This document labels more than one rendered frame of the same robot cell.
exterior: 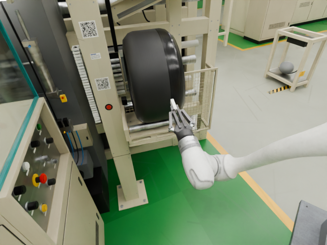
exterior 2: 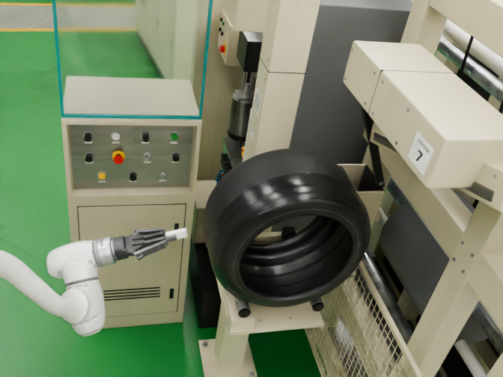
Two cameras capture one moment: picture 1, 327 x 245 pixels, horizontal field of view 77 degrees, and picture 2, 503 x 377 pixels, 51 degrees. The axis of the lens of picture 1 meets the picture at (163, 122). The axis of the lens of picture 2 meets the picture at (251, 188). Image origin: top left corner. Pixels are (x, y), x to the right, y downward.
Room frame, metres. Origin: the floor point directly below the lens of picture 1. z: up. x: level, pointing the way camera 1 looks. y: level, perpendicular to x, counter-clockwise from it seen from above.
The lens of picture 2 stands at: (0.91, -1.35, 2.36)
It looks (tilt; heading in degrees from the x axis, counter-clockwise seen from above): 36 degrees down; 84
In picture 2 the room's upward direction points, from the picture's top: 10 degrees clockwise
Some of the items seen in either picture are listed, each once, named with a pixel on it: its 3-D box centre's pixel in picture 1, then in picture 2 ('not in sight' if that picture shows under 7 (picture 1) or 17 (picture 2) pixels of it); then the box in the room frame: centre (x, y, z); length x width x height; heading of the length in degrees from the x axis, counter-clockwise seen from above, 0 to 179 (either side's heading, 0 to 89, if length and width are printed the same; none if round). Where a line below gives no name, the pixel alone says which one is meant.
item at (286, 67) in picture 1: (292, 59); not in sight; (3.10, -2.10, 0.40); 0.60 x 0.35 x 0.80; 22
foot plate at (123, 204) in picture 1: (131, 193); (227, 358); (1.12, 0.34, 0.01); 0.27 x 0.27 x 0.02; 12
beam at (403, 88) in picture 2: not in sight; (421, 105); (1.51, 0.04, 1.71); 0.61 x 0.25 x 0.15; 102
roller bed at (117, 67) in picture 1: (110, 75); (349, 206); (1.52, 0.39, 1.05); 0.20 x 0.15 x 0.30; 102
